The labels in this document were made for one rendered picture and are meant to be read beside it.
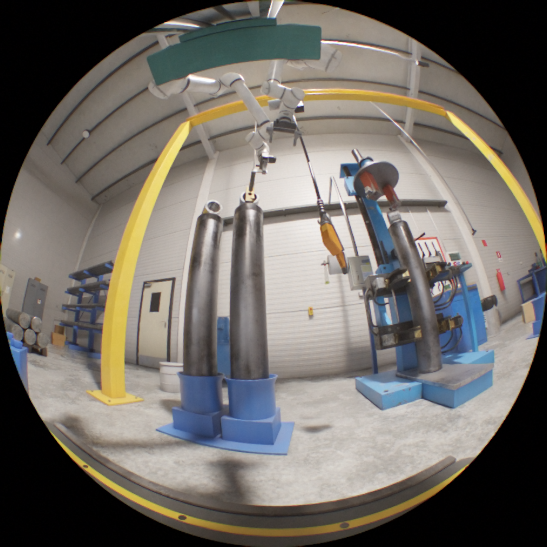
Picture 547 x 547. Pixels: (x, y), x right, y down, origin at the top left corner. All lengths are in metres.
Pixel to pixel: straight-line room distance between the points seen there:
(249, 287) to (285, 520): 1.00
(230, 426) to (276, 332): 2.61
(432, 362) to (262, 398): 1.26
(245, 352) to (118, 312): 1.22
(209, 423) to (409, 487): 1.01
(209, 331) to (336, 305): 2.73
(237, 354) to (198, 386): 0.30
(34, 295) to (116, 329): 7.63
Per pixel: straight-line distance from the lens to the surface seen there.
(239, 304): 1.05
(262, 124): 1.48
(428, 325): 1.67
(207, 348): 1.16
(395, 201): 2.30
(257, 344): 1.02
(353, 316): 3.58
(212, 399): 1.17
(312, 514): 0.27
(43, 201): 10.64
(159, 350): 4.65
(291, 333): 3.47
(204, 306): 1.18
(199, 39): 0.92
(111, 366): 1.82
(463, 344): 3.18
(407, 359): 2.11
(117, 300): 1.84
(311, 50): 0.91
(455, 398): 1.32
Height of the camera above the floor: 0.52
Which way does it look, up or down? 22 degrees up
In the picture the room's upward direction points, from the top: 3 degrees counter-clockwise
